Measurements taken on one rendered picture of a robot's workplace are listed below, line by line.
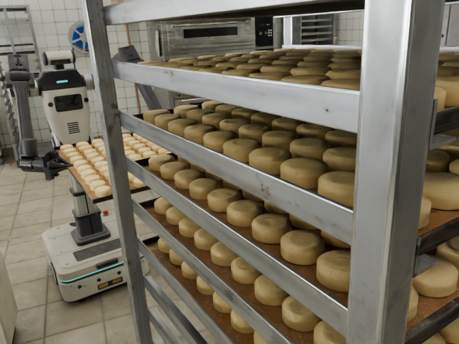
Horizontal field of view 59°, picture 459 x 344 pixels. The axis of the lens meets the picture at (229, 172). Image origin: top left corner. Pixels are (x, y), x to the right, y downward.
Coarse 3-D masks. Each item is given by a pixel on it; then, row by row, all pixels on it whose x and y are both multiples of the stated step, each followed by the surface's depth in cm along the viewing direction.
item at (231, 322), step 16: (160, 240) 84; (160, 256) 82; (176, 256) 78; (176, 272) 76; (192, 272) 73; (192, 288) 71; (208, 288) 68; (208, 304) 67; (224, 304) 64; (224, 320) 63; (240, 320) 60; (240, 336) 59; (256, 336) 56
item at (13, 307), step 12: (0, 252) 202; (0, 264) 198; (0, 276) 194; (0, 288) 191; (0, 300) 187; (12, 300) 209; (0, 312) 184; (12, 312) 205; (0, 324) 183; (12, 324) 201; (0, 336) 184; (12, 336) 198
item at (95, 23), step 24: (96, 0) 68; (96, 24) 69; (96, 48) 70; (96, 72) 71; (96, 96) 75; (120, 144) 77; (120, 168) 78; (120, 192) 79; (120, 216) 81; (120, 240) 85; (144, 288) 88; (144, 312) 90; (144, 336) 92
